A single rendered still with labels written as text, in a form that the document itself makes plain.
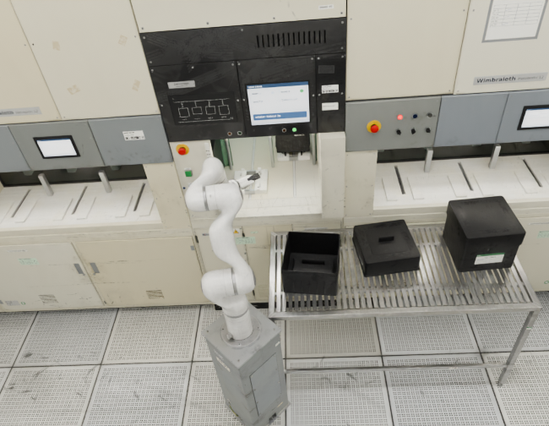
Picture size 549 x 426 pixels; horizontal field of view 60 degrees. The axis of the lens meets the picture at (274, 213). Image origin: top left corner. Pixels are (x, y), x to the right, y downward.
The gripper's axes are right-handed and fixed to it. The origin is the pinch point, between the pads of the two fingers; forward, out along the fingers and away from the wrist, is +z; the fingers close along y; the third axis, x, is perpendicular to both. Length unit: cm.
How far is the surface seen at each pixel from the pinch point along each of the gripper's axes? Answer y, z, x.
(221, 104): 21.0, -17.0, 36.0
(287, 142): -14, 54, 13
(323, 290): 14, -8, -67
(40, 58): -14, -70, 88
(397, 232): 37, 39, -61
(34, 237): -120, -70, 32
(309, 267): 2, 3, -56
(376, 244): 31, 26, -61
